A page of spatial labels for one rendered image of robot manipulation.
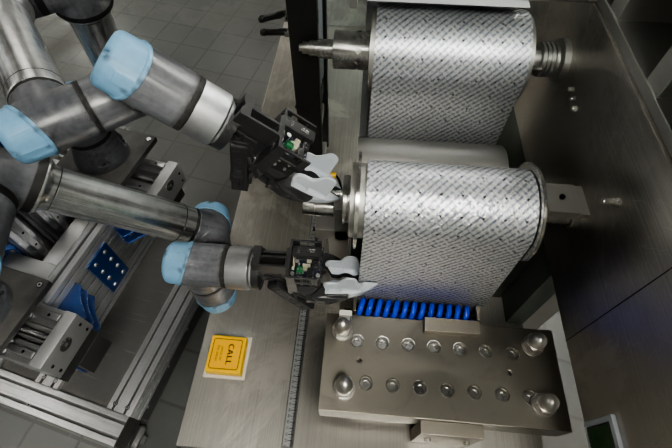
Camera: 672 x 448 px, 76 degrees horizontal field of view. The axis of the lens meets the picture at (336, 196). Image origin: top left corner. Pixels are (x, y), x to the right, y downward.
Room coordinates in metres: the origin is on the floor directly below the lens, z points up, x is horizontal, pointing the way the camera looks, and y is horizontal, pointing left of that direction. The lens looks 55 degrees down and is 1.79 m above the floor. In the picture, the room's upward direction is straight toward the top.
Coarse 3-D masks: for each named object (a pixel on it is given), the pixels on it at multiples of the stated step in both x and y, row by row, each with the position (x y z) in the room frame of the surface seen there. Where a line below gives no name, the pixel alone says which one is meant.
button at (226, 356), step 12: (216, 336) 0.27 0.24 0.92; (228, 336) 0.27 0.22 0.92; (216, 348) 0.24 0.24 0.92; (228, 348) 0.24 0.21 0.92; (240, 348) 0.24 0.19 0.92; (216, 360) 0.22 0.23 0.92; (228, 360) 0.22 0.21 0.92; (240, 360) 0.22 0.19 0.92; (216, 372) 0.20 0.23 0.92; (228, 372) 0.20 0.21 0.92; (240, 372) 0.20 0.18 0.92
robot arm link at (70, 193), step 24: (0, 168) 0.39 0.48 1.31; (24, 168) 0.41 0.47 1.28; (48, 168) 0.42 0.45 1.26; (24, 192) 0.38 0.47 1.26; (48, 192) 0.40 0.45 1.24; (72, 192) 0.41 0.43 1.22; (96, 192) 0.42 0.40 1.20; (120, 192) 0.44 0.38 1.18; (144, 192) 0.47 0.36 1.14; (72, 216) 0.39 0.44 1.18; (96, 216) 0.39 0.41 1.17; (120, 216) 0.40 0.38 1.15; (144, 216) 0.42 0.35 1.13; (168, 216) 0.43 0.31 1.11; (192, 216) 0.45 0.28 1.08; (216, 216) 0.48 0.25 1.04; (192, 240) 0.42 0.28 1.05; (216, 240) 0.42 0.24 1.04
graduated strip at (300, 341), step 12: (312, 216) 0.57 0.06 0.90; (312, 228) 0.53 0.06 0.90; (300, 312) 0.33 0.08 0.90; (300, 324) 0.30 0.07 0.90; (300, 336) 0.27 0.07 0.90; (300, 348) 0.25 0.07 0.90; (300, 360) 0.23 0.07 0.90; (300, 372) 0.20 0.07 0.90; (300, 384) 0.18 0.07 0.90; (288, 396) 0.16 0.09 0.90; (288, 408) 0.14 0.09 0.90; (288, 420) 0.12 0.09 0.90; (288, 432) 0.10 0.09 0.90; (288, 444) 0.08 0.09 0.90
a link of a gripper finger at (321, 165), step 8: (312, 160) 0.42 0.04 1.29; (320, 160) 0.42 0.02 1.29; (328, 160) 0.42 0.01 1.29; (336, 160) 0.42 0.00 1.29; (312, 168) 0.41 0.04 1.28; (320, 168) 0.42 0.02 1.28; (328, 168) 0.41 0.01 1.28; (312, 176) 0.41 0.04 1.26; (320, 176) 0.41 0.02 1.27; (328, 176) 0.41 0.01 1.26; (336, 184) 0.41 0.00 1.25
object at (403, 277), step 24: (360, 264) 0.31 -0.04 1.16; (384, 264) 0.31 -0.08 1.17; (408, 264) 0.30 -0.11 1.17; (432, 264) 0.30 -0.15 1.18; (456, 264) 0.30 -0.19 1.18; (480, 264) 0.30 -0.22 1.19; (504, 264) 0.29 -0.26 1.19; (384, 288) 0.31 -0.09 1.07; (408, 288) 0.30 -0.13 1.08; (432, 288) 0.30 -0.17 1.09; (456, 288) 0.30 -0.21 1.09; (480, 288) 0.29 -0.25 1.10
